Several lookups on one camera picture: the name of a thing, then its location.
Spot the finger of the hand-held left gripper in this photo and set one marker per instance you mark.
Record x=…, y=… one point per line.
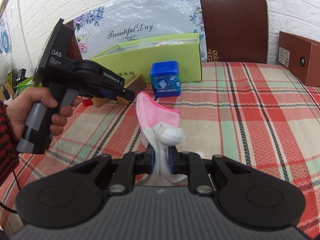
x=127, y=94

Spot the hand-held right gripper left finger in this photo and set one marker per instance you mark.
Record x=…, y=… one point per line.
x=150, y=163

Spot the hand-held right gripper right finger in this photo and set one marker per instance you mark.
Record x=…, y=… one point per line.
x=171, y=163

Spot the gold small box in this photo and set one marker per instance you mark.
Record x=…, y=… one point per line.
x=136, y=82

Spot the pink and white sock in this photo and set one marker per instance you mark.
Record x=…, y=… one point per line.
x=155, y=115

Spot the light green cardboard box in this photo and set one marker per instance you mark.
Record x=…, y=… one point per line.
x=175, y=60

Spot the person's left forearm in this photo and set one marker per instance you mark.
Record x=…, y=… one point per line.
x=6, y=150

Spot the person's left hand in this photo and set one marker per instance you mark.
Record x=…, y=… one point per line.
x=22, y=107

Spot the blue cube box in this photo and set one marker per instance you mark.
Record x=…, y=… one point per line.
x=163, y=70

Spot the small black device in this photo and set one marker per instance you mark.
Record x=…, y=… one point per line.
x=20, y=75

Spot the green carton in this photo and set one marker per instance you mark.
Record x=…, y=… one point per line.
x=25, y=85

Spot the floral plastic bag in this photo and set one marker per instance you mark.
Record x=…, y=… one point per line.
x=112, y=22

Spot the red plaid blanket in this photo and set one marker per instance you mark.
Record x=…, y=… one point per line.
x=250, y=110

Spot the brown wooden headboard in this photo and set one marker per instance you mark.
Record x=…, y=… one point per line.
x=232, y=25

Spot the brown cardboard box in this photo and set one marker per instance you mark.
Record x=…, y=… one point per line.
x=297, y=45

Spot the blue wall sticker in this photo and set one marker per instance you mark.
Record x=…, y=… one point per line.
x=3, y=40

